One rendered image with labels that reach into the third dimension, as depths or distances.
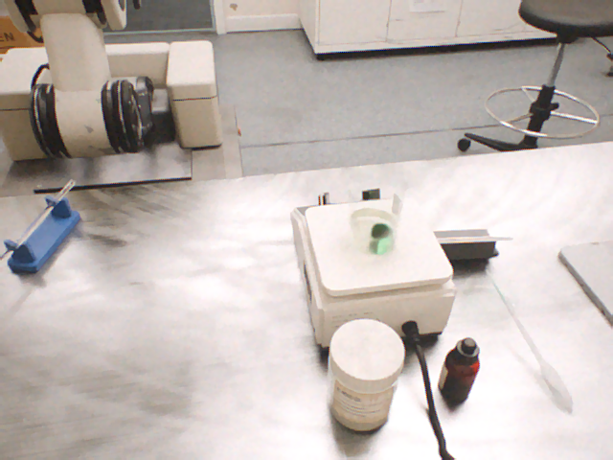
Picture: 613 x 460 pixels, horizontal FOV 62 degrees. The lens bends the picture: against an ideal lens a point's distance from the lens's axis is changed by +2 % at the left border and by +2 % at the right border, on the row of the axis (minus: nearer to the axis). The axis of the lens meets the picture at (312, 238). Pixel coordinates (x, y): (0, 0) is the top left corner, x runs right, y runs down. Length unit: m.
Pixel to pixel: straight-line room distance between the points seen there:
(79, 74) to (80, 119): 0.10
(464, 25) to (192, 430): 2.96
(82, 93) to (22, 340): 0.77
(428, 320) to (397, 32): 2.68
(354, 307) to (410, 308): 0.05
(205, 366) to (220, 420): 0.06
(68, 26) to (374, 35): 2.06
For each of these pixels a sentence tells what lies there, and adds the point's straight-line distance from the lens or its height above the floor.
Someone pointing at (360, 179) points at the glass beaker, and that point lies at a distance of 0.46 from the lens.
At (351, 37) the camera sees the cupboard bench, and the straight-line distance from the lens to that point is 3.02.
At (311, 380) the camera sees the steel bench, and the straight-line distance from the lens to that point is 0.48.
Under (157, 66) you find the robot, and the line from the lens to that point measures 1.68.
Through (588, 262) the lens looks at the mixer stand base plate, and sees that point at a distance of 0.65.
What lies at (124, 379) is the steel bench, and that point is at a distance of 0.51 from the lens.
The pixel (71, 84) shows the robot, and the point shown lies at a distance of 1.27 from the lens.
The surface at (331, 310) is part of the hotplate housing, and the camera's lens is 0.45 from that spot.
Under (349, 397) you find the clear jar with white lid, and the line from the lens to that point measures 0.41.
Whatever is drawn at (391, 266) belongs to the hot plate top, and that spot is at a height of 0.84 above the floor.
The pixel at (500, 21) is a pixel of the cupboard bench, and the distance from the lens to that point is 3.32.
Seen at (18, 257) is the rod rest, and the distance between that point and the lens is 0.65.
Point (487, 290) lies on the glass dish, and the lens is 0.58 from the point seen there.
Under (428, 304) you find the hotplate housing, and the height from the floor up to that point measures 0.81.
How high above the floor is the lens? 1.16
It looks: 42 degrees down
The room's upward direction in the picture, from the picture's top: 1 degrees clockwise
